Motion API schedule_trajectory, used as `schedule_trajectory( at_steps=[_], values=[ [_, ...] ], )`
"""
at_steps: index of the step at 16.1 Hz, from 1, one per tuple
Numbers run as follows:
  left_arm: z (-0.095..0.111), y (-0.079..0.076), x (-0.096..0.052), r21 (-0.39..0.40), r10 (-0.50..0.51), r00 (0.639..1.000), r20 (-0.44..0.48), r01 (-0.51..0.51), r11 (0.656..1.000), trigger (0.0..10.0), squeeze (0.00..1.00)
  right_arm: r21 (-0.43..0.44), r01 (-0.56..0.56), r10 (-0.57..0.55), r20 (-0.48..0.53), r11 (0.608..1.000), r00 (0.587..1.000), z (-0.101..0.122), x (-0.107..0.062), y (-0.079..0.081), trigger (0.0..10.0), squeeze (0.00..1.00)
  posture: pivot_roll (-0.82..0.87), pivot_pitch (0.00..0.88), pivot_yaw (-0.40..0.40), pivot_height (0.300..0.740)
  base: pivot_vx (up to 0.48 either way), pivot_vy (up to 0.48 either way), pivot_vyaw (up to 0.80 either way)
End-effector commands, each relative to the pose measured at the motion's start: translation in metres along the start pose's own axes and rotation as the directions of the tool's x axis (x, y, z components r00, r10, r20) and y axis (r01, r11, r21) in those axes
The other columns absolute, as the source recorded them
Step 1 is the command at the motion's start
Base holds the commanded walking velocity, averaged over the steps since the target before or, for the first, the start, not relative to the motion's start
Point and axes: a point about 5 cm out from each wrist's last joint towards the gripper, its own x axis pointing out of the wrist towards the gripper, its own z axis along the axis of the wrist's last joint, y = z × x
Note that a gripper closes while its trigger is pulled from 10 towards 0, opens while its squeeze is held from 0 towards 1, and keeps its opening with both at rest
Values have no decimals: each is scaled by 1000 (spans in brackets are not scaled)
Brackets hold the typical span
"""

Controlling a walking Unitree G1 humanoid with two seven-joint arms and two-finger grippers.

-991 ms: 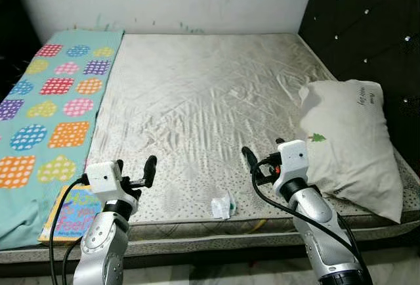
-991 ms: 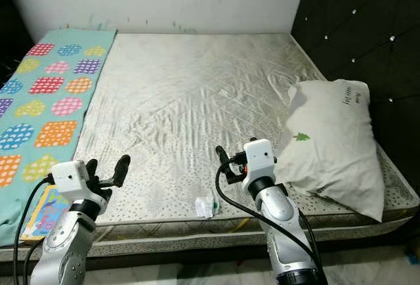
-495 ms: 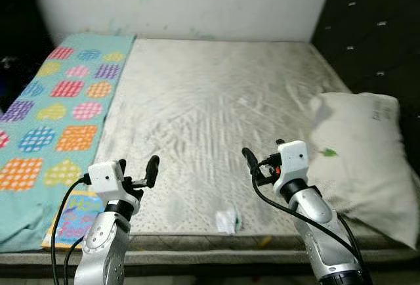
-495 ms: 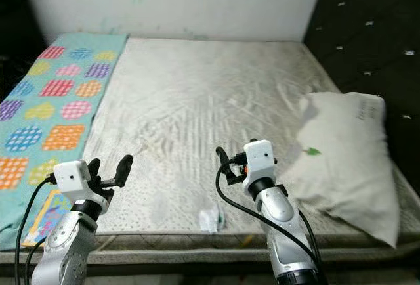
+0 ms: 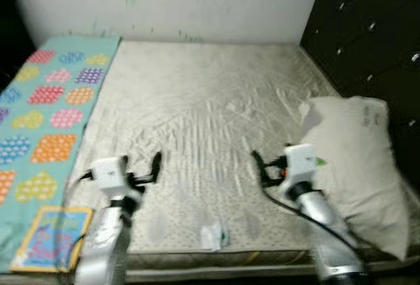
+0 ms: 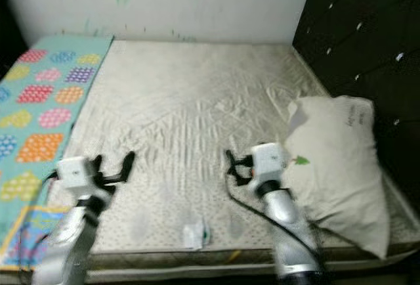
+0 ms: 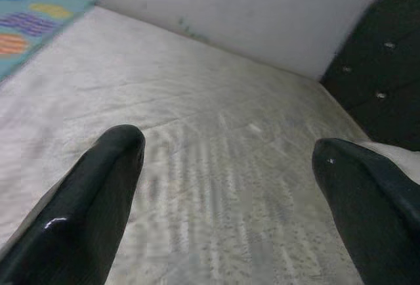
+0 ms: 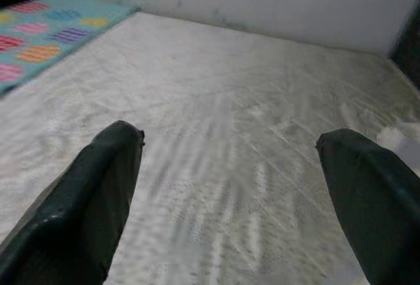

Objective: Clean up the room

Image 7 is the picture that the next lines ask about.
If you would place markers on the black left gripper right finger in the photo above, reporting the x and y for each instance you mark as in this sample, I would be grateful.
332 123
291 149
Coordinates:
370 216

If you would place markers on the black tufted headboard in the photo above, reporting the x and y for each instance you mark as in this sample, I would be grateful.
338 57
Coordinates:
384 68

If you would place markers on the white quilted mattress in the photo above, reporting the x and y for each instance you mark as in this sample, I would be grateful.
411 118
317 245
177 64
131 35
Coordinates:
213 101

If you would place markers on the turquoise heart print mat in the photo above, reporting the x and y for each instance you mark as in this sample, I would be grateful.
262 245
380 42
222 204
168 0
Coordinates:
33 19

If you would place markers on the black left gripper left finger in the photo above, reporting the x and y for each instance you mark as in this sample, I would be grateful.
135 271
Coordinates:
75 216

